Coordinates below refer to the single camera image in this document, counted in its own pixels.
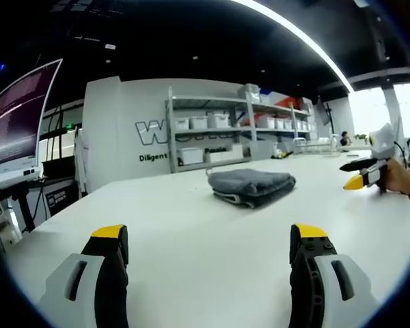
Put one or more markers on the group of white storage bins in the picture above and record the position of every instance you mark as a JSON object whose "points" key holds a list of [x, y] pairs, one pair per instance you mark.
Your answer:
{"points": [[218, 121]]}

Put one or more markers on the black cabinet with label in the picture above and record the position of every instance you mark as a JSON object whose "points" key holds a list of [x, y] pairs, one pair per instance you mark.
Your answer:
{"points": [[59, 191]]}

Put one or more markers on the black screen on stand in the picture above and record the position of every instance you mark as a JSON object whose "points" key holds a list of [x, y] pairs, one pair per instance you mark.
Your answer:
{"points": [[325, 112]]}

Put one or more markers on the clear plastic bag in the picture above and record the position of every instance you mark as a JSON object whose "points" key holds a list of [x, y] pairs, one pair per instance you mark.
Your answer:
{"points": [[249, 91]]}

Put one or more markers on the grey metal shelf rack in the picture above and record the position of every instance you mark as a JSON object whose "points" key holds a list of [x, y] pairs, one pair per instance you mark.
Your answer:
{"points": [[225, 133]]}

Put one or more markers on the yellow and white tool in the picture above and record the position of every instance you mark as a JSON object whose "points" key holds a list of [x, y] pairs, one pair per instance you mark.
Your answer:
{"points": [[283, 154]]}

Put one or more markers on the grey towel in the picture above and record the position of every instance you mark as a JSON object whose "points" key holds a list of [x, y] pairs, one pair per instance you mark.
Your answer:
{"points": [[251, 184]]}

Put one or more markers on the person's right hand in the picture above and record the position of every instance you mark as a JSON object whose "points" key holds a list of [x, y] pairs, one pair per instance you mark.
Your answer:
{"points": [[398, 177]]}

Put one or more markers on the long ceiling light strip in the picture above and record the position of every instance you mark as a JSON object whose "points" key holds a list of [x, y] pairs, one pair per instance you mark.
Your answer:
{"points": [[304, 37]]}

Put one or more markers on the computer monitor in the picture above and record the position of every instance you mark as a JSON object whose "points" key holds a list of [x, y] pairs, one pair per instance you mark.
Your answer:
{"points": [[17, 119]]}

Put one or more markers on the white hanging lab coat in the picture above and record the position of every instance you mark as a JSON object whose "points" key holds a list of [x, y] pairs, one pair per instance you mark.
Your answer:
{"points": [[81, 160]]}

